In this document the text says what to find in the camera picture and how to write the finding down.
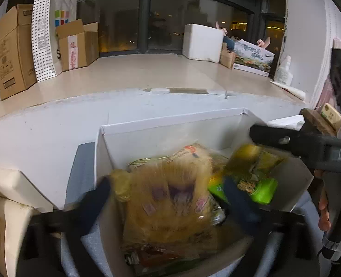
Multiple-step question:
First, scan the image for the white bottle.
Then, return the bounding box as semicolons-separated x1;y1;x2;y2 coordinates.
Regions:
274;55;292;85

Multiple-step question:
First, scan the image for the white foam box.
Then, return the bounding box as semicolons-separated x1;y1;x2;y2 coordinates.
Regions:
182;24;224;63

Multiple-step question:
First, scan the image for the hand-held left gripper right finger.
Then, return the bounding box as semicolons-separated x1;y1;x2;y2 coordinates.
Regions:
222;179;312;277

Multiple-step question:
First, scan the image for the olive green snack packet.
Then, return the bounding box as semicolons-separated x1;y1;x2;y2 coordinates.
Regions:
228;144;263;176
260;147;288;174

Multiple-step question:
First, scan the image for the white cardboard box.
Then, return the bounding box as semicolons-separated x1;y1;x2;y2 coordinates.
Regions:
95;107;315;277

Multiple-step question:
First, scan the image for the white squeeze tube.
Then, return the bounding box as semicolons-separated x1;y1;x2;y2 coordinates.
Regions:
270;79;306;99

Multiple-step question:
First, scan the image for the clear golden snack packet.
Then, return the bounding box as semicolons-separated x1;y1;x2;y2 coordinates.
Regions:
110;147;225;254

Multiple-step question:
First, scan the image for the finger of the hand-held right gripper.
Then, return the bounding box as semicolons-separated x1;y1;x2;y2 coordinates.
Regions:
249;124;330;163

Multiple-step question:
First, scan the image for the dark framed window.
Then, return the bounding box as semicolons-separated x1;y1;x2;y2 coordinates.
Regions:
72;0;286;58

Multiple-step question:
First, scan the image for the beige red-ended wafer packet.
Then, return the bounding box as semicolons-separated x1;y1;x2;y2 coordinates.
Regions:
165;143;208;165

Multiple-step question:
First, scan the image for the white curtain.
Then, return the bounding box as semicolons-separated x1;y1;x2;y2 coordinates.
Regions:
311;0;341;110

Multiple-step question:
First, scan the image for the landscape printed box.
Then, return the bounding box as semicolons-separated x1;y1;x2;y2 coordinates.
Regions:
232;39;275;77

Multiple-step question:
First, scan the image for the cream cushion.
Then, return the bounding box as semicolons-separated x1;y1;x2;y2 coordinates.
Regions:
0;166;54;211
0;193;37;277

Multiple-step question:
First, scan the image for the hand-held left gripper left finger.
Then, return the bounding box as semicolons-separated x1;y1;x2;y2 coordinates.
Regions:
18;175;114;277

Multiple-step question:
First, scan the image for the polka-dot paper bag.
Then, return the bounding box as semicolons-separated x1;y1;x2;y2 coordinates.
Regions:
31;0;78;82

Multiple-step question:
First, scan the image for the large cardboard box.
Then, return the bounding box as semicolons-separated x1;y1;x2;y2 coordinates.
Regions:
0;4;38;101

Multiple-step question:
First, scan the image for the green seaweed packet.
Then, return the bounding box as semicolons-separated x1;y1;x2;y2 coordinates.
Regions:
208;176;278;205

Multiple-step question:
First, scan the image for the person's right hand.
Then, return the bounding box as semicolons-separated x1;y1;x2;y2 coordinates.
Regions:
314;170;331;232

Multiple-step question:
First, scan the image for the small brown cardboard box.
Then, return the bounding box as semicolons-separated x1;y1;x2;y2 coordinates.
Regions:
220;43;237;70

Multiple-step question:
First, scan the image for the small open cardboard box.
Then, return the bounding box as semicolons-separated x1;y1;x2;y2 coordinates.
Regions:
56;19;99;70

